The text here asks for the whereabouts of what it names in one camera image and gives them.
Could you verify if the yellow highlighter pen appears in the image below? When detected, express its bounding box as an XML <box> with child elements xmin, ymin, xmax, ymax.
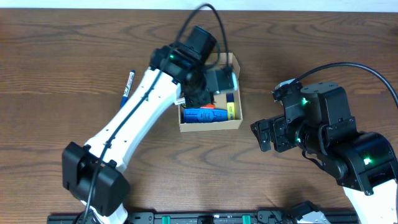
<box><xmin>226</xmin><ymin>93</ymin><xmax>236</xmax><ymax>120</ymax></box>

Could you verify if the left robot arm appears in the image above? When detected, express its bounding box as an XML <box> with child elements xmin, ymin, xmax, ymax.
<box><xmin>62</xmin><ymin>43</ymin><xmax>216</xmax><ymax>223</ymax></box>

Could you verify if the red marker pen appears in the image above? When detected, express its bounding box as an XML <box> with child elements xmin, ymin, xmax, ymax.
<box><xmin>200</xmin><ymin>104</ymin><xmax>215</xmax><ymax>110</ymax></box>

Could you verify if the cardboard box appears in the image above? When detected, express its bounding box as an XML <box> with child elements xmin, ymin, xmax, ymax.
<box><xmin>178</xmin><ymin>53</ymin><xmax>243</xmax><ymax>133</ymax></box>

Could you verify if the blue whiteboard marker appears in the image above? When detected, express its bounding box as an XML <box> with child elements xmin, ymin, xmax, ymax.
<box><xmin>120</xmin><ymin>70</ymin><xmax>136</xmax><ymax>108</ymax></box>

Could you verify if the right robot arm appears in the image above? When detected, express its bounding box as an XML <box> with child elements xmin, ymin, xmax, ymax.
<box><xmin>251</xmin><ymin>82</ymin><xmax>397</xmax><ymax>223</ymax></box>

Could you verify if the black mounting rail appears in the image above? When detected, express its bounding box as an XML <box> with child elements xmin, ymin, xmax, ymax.
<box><xmin>47</xmin><ymin>201</ymin><xmax>360</xmax><ymax>224</ymax></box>

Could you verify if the black whiteboard marker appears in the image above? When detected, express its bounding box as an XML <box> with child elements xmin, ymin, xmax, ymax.
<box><xmin>174</xmin><ymin>98</ymin><xmax>185</xmax><ymax>105</ymax></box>

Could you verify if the blue utility knife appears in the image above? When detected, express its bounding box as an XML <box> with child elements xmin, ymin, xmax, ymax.
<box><xmin>183</xmin><ymin>108</ymin><xmax>228</xmax><ymax>123</ymax></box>

